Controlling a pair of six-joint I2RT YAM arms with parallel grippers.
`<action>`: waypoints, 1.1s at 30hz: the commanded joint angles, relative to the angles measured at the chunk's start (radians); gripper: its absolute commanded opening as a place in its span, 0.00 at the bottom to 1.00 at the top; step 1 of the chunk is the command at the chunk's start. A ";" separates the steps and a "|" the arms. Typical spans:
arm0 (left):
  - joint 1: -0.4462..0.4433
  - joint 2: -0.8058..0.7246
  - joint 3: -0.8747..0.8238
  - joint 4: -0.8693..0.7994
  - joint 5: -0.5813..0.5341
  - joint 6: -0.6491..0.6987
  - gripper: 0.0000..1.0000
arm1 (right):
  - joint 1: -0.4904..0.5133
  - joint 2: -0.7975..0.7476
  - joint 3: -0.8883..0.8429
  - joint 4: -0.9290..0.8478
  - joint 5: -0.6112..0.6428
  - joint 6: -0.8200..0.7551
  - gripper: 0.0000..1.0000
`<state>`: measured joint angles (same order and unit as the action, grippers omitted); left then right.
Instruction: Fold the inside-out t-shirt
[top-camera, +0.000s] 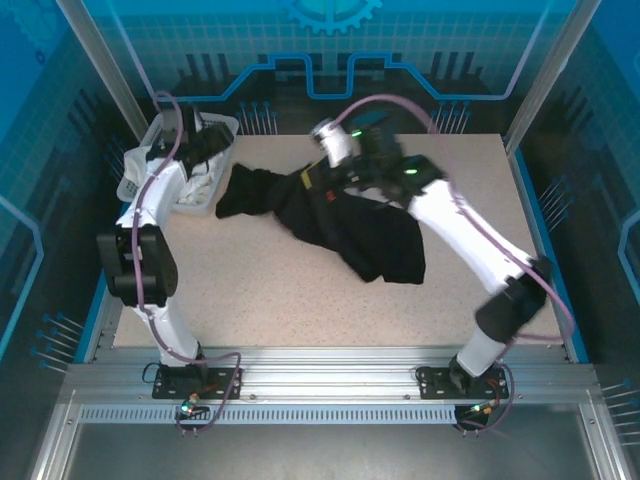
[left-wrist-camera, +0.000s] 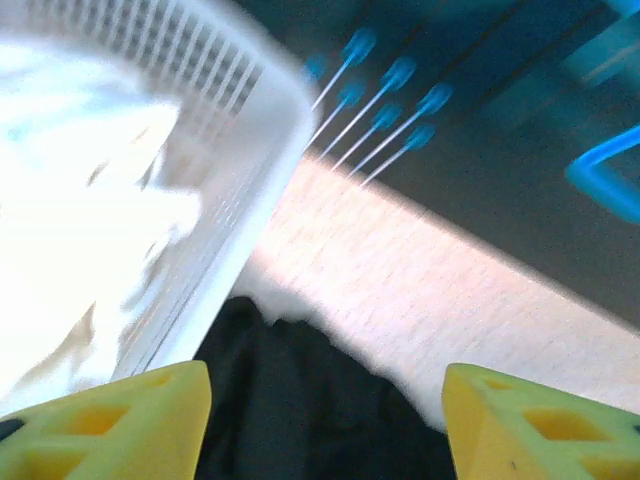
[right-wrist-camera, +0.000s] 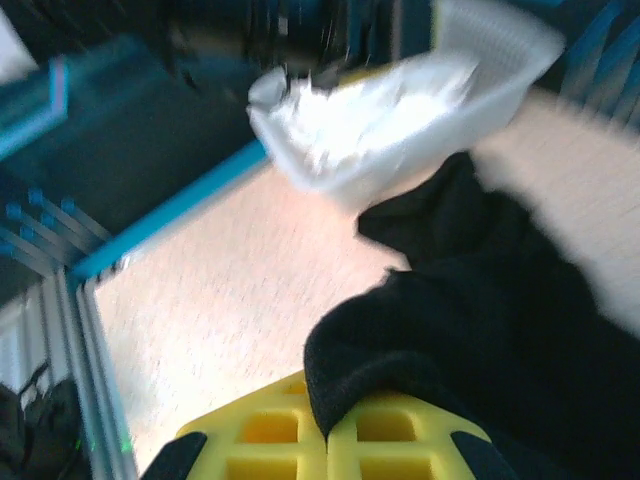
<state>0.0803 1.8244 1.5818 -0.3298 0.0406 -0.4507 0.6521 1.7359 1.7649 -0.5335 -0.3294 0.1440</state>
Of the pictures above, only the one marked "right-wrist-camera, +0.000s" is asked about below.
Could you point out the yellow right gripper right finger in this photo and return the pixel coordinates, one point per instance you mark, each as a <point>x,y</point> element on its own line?
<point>435,442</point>

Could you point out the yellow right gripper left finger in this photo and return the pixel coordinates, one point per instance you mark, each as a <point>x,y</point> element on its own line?
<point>225,445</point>

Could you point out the black t-shirt with floral print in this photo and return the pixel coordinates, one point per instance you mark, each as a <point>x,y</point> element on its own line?
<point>500,300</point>

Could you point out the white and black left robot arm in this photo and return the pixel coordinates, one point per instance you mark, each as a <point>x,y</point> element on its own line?
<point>35,425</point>

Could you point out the crumpled white cloth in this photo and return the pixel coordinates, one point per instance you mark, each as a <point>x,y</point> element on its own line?
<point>350,115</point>

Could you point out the white perforated plastic basket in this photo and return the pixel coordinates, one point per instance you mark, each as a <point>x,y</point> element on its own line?
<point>495,30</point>

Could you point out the aluminium mounting rail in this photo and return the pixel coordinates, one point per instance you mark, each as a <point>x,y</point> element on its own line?
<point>90,375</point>

